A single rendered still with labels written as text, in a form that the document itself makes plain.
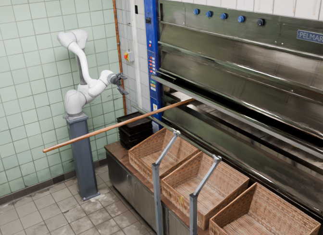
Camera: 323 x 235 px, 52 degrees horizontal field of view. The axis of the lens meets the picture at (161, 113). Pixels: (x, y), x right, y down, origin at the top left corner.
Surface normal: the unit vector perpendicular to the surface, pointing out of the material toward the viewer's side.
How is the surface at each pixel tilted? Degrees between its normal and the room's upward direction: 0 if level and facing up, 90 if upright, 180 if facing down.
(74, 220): 0
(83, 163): 90
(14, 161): 90
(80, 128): 90
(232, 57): 70
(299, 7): 90
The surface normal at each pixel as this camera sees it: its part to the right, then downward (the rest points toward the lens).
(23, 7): 0.56, 0.34
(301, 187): -0.79, -0.05
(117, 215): -0.04, -0.90
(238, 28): -0.83, 0.28
